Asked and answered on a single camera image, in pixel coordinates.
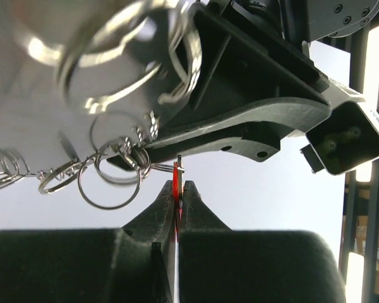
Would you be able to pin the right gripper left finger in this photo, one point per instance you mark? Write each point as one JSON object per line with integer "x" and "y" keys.
{"x": 133, "y": 263}

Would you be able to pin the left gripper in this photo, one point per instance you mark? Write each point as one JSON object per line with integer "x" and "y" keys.
{"x": 256, "y": 67}

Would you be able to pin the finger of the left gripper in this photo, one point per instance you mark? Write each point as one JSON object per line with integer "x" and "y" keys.
{"x": 257, "y": 141}

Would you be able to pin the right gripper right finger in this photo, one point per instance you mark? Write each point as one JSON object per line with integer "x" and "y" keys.
{"x": 218, "y": 264}

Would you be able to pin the small red key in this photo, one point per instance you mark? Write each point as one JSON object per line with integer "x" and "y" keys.
{"x": 177, "y": 171}

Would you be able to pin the grey curved keyring holder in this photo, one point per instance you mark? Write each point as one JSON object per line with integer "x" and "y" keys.
{"x": 84, "y": 81}

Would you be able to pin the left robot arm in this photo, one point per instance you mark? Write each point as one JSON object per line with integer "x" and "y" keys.
{"x": 257, "y": 85}

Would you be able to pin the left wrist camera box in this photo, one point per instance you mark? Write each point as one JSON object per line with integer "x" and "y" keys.
{"x": 348, "y": 138}

